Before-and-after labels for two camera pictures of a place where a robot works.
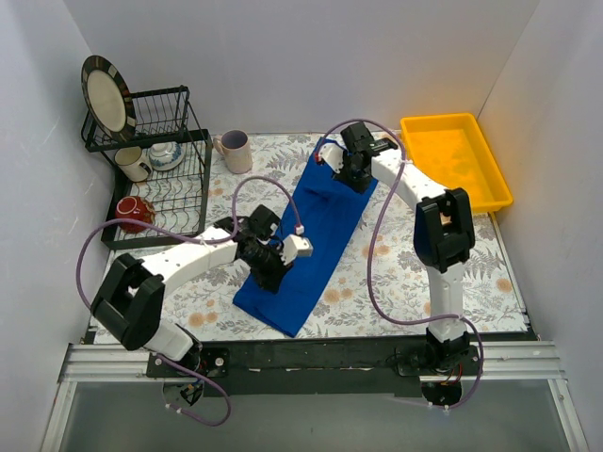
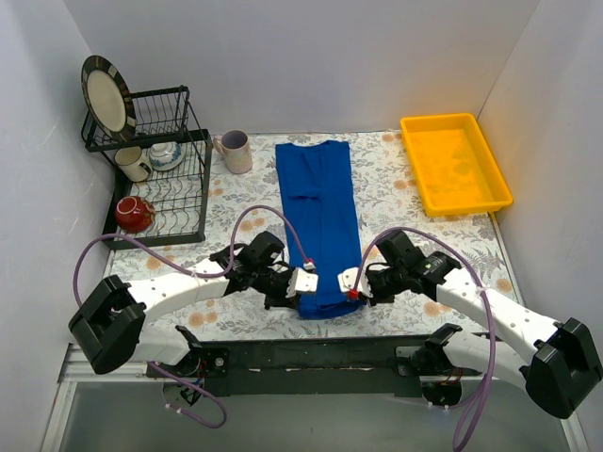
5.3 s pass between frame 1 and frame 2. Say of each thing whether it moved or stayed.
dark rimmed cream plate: stayed
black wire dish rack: stayed
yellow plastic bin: stayed
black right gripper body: moved
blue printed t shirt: moved
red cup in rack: stayed
